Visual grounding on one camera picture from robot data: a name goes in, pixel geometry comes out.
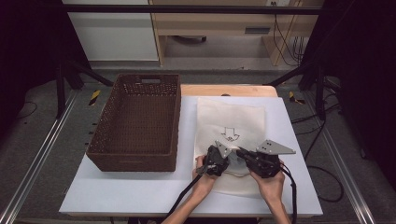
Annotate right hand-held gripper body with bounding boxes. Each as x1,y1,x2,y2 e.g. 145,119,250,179
244,139,297,179

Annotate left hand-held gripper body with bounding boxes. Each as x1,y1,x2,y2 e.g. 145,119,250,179
202,140,233,177

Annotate grey cloth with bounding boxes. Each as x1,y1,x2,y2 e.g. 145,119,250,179
228,153,250,175

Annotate white printed tote bag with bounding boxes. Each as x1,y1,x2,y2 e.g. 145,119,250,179
193,96,267,198

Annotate brown wicker basket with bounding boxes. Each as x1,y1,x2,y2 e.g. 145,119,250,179
86,73,182,173

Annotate person's right hand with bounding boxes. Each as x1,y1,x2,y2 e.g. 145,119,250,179
248,168,286,203

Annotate person's left hand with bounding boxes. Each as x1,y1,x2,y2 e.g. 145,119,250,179
191,154,219,200

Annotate yellow black tape marker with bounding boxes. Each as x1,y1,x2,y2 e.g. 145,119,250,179
288,91,306,105
89,90,102,106

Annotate black metal stand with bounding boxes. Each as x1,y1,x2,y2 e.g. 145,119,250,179
264,60,328,121
55,59,115,119

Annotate white table board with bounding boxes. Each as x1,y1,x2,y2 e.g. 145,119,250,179
59,95,324,217

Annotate wooden desk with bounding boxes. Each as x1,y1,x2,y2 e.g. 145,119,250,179
148,0,325,67

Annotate black curtain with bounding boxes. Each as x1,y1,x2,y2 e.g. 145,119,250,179
0,0,92,134
303,0,396,188

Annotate white cabinet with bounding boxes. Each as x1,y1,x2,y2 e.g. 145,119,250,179
62,0,160,63

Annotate right hand-held gripper cable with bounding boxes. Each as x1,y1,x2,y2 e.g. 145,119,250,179
279,165,299,224

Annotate metal floor rail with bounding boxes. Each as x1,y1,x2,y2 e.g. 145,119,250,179
0,90,80,224
303,92,376,224

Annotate black cables at desk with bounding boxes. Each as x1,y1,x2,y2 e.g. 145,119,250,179
273,13,305,67

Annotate black horizontal frame bar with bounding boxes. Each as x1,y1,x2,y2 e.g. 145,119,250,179
62,4,323,16

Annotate thin black floor cable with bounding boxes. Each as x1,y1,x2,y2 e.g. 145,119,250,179
17,101,38,120

